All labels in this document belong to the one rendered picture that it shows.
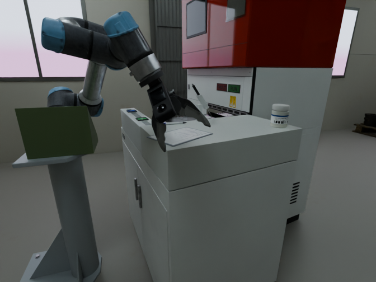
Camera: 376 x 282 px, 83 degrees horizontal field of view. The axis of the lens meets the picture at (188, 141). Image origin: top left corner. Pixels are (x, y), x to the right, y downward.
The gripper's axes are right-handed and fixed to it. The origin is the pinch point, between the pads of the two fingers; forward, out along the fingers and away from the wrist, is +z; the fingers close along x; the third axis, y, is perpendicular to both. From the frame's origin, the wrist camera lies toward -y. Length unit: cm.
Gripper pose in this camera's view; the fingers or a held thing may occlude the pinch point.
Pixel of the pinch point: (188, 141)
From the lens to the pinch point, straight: 60.0
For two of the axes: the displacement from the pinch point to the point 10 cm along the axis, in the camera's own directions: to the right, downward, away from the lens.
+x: -8.7, 4.8, 1.0
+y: -0.8, -3.3, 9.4
